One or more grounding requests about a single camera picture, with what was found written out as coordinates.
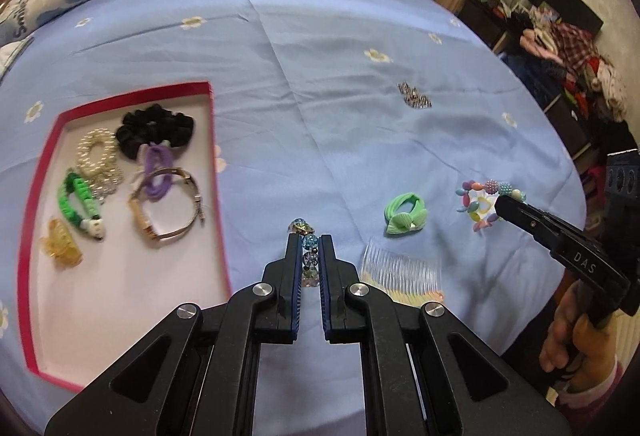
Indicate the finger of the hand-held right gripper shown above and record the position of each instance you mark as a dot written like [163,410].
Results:
[530,222]

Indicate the person's right hand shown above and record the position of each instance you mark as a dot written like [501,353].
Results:
[565,331]

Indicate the red-rimmed white tray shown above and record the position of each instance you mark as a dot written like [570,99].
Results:
[125,291]

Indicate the white pillow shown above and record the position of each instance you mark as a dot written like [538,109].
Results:
[10,56]

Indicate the metal wrist watch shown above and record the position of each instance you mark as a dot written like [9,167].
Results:
[140,216]

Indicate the pile of clothes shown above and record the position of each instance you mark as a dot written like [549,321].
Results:
[575,46]

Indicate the blue floral bed sheet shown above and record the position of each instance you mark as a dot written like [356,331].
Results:
[325,115]

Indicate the black scrunchie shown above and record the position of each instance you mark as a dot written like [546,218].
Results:
[150,125]

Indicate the yellow hair claw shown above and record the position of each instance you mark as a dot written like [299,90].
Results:
[60,246]

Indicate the clear hair comb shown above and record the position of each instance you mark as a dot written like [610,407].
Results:
[400,271]

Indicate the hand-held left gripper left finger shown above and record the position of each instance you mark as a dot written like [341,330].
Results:
[293,278]

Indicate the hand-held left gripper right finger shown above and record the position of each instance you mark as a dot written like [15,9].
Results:
[327,278]

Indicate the person's right forearm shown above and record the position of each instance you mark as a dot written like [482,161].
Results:
[587,396]

